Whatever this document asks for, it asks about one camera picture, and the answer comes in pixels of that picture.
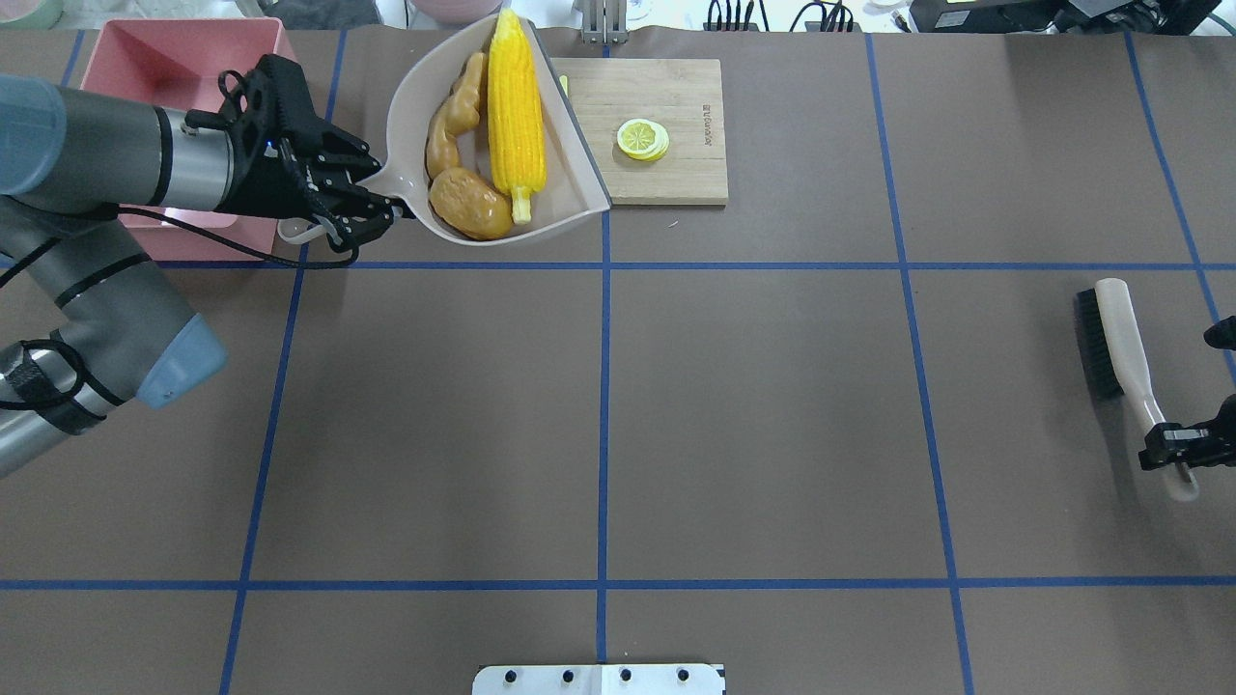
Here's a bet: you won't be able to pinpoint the bamboo cutting board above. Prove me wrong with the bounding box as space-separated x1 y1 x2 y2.
552 57 729 207

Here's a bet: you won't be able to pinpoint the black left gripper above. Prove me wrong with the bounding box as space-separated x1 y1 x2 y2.
185 54 399 254

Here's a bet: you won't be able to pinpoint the beige plastic dustpan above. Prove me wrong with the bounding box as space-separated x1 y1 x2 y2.
278 14 613 249

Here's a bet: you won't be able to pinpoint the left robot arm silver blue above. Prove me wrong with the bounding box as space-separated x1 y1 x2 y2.
1 54 409 475

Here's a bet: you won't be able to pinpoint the yellow toy lemon slice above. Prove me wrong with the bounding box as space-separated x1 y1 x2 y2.
616 117 670 162

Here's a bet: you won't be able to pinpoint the pink plastic bin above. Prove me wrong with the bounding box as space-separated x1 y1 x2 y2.
80 17 297 263

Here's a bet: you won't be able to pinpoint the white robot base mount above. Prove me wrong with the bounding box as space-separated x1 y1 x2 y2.
471 663 727 694

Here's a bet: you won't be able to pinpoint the tan toy ginger root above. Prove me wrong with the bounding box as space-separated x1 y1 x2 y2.
425 52 487 181

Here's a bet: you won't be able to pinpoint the brown toy potato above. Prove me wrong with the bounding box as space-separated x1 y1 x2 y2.
429 167 514 241

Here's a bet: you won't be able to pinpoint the beige hand brush black bristles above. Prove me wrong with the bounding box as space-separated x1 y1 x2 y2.
1077 277 1200 503

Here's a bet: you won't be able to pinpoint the yellow toy corn cob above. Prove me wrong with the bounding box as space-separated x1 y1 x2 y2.
487 9 548 226

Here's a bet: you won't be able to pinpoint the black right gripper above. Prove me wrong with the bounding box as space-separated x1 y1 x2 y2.
1138 314 1236 471

